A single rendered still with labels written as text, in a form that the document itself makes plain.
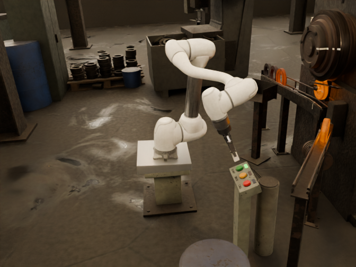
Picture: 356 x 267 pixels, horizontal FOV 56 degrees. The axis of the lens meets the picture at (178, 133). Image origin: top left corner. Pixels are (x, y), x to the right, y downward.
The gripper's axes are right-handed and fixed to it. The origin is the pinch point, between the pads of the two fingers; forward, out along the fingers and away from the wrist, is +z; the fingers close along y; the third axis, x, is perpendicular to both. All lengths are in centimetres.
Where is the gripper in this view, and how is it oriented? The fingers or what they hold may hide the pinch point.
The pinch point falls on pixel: (234, 155)
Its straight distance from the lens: 187.4
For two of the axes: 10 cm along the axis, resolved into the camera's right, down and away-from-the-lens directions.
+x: -9.1, 3.9, 0.9
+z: 3.9, 8.1, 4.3
